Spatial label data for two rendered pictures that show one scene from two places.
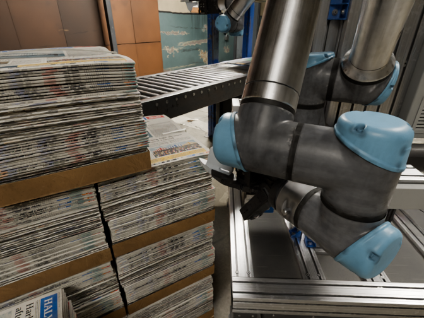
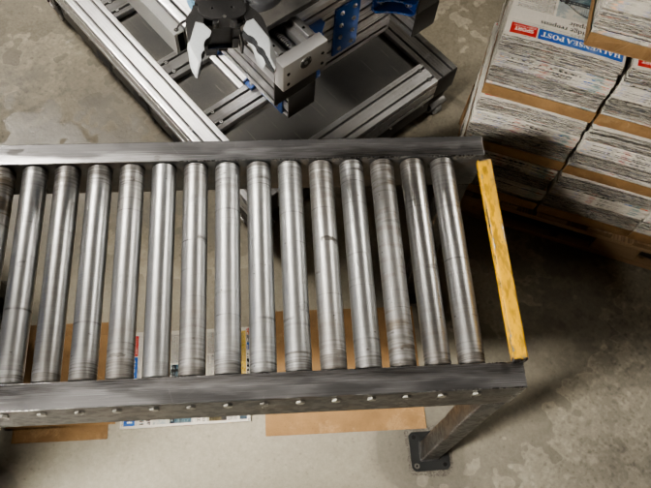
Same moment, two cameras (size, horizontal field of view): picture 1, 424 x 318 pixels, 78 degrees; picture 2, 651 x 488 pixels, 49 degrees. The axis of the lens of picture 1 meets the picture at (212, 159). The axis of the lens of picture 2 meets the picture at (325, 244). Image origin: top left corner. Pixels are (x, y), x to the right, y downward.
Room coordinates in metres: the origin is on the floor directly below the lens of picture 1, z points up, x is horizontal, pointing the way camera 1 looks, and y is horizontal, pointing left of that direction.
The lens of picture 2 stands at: (2.06, 0.69, 2.07)
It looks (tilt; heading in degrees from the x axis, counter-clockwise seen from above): 64 degrees down; 221
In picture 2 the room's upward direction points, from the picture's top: 7 degrees clockwise
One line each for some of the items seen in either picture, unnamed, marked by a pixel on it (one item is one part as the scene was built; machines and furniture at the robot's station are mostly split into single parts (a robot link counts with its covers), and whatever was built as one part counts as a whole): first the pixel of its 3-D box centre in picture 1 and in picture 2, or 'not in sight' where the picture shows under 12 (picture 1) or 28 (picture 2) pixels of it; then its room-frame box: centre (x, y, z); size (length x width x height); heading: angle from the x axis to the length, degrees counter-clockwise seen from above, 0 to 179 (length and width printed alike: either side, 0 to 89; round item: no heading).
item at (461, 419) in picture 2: not in sight; (454, 426); (1.51, 0.71, 0.34); 0.06 x 0.06 x 0.68; 51
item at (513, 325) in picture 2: not in sight; (501, 254); (1.35, 0.54, 0.81); 0.43 x 0.03 x 0.02; 51
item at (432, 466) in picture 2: not in sight; (429, 450); (1.51, 0.71, 0.01); 0.14 x 0.13 x 0.01; 51
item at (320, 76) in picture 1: (310, 76); not in sight; (0.77, -0.28, 0.98); 0.13 x 0.12 x 0.14; 64
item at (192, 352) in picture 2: (190, 80); (194, 265); (1.80, 0.15, 0.77); 0.47 x 0.05 x 0.05; 51
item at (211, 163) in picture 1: (214, 159); not in sight; (0.46, 0.00, 0.88); 0.09 x 0.03 x 0.06; 57
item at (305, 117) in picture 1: (301, 115); not in sight; (0.78, -0.28, 0.87); 0.15 x 0.15 x 0.10
